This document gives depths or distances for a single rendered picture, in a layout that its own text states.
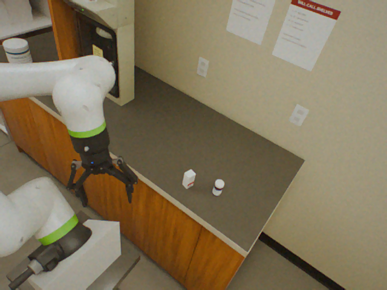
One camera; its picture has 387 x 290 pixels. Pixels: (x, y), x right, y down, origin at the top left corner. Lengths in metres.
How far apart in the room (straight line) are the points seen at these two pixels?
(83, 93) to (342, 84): 1.17
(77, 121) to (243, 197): 0.92
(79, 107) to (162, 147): 0.90
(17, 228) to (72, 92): 0.38
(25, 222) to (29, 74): 0.38
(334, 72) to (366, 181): 0.61
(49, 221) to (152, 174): 0.58
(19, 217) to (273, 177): 1.14
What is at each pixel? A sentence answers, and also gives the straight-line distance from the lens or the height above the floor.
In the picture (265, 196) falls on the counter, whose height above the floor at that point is 0.94.
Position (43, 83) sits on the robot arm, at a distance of 0.86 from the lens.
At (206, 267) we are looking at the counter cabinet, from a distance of 1.66.
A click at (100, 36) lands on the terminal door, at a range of 1.65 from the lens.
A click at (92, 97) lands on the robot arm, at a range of 0.70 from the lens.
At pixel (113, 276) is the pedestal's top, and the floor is 0.94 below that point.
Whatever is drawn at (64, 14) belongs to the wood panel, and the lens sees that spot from 1.81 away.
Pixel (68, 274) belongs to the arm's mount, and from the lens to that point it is 0.98.
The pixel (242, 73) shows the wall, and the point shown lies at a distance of 1.68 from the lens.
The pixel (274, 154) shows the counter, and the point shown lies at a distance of 1.67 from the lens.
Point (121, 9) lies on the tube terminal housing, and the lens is 1.52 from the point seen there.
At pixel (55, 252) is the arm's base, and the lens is 1.02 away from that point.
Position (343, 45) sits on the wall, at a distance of 1.46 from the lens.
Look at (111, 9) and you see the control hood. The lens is 1.48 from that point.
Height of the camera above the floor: 2.03
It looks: 44 degrees down
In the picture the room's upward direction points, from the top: 12 degrees clockwise
